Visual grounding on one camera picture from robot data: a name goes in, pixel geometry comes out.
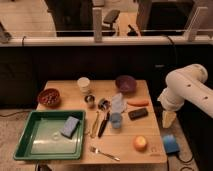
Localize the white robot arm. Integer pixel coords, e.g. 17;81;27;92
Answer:
158;64;213;128

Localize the orange carrot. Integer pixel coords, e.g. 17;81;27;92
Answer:
127;99;149;107

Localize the white paper cup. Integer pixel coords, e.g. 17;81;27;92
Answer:
77;77;90;94

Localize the small metal cup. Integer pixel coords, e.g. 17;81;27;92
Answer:
84;95;95;108

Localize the purple bowl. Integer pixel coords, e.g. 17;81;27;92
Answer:
115;75;137;93

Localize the white railing bar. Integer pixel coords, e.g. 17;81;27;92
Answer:
0;36;213;47

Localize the silver fork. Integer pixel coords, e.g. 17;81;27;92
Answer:
89;146;120;161

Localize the blue plastic cup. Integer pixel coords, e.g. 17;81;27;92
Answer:
110;113;122;129

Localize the black rectangular block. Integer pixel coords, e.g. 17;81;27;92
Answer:
128;108;148;120

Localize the blue device on floor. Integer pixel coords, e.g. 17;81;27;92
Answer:
163;135;180;154

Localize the red bowl with beads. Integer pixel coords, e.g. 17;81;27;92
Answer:
37;88;61;107

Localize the black office chair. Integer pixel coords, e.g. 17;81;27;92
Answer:
102;10;120;36

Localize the tipped metal cup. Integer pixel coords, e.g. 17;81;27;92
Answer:
98;98;110;111

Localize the orange apple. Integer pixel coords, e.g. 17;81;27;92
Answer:
133;136;148;151

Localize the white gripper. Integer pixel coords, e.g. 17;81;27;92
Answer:
157;89;181;128

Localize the blue sponge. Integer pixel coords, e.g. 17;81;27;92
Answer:
60;116;79;138

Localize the green plastic tray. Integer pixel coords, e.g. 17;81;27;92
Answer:
14;110;86;161

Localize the wooden handled utensil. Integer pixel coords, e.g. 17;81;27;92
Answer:
90;111;100;138

